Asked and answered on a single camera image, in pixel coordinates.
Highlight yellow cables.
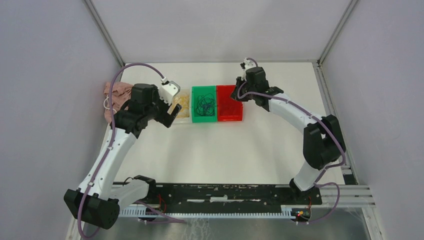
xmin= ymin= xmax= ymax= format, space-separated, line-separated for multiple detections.
xmin=173 ymin=92 xmax=190 ymax=119

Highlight purple cables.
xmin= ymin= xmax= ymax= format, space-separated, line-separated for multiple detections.
xmin=193 ymin=93 xmax=217 ymax=117

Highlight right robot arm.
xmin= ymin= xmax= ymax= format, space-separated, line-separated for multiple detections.
xmin=231 ymin=63 xmax=346 ymax=204

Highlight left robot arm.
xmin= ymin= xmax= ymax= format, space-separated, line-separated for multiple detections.
xmin=63 ymin=81 xmax=182 ymax=230

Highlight clear plastic bin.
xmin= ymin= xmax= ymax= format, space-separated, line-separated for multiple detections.
xmin=168 ymin=88 xmax=192 ymax=125

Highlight red plastic bin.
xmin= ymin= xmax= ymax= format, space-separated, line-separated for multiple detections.
xmin=216 ymin=85 xmax=243 ymax=122

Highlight green plastic bin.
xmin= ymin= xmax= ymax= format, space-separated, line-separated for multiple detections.
xmin=191 ymin=85 xmax=218 ymax=123

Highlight pink cloth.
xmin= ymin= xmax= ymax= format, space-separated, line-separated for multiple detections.
xmin=103 ymin=82 xmax=133 ymax=124

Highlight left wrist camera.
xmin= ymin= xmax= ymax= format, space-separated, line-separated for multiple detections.
xmin=158 ymin=77 xmax=181 ymax=106

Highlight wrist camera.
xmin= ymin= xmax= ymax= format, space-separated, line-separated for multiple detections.
xmin=158 ymin=77 xmax=181 ymax=106
xmin=240 ymin=57 xmax=258 ymax=81

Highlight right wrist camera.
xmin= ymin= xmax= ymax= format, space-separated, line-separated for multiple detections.
xmin=240 ymin=57 xmax=258 ymax=81

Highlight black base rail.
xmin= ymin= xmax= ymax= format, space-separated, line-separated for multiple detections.
xmin=125 ymin=174 xmax=323 ymax=215

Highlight white comb cable duct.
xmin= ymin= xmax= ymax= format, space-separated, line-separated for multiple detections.
xmin=118 ymin=205 xmax=296 ymax=220

